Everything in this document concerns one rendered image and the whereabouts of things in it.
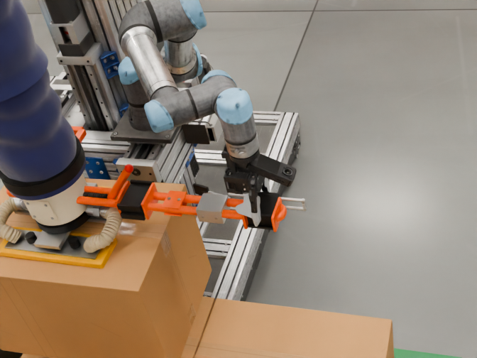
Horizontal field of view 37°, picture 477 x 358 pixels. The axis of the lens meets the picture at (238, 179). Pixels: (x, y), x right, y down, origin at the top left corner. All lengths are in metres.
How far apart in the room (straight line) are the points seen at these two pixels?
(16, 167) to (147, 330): 0.57
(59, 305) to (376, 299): 1.48
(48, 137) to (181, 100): 0.38
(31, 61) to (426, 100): 2.71
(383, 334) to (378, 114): 1.88
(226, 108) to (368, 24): 3.25
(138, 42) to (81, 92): 0.80
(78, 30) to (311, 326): 1.23
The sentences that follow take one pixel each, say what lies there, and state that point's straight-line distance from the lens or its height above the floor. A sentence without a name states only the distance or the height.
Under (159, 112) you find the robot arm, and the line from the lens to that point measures 1.63.
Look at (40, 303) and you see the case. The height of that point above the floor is 0.96.
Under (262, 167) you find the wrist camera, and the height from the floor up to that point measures 1.36.
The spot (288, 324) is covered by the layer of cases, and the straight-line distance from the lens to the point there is 2.38.
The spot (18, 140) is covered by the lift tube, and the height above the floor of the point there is 1.48.
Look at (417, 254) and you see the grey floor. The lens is 3.26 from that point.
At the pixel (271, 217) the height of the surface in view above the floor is 1.22.
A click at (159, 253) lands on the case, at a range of 1.98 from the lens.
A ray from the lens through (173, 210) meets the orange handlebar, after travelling 1.86.
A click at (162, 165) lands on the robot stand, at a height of 0.94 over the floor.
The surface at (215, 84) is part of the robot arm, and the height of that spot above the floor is 1.54.
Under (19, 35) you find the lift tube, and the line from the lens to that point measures 1.70.
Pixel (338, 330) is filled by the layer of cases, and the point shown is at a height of 0.54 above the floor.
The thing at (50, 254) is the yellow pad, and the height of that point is 1.09.
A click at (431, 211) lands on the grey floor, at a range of 3.43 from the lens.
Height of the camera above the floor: 2.46
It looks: 42 degrees down
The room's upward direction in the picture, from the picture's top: 13 degrees counter-clockwise
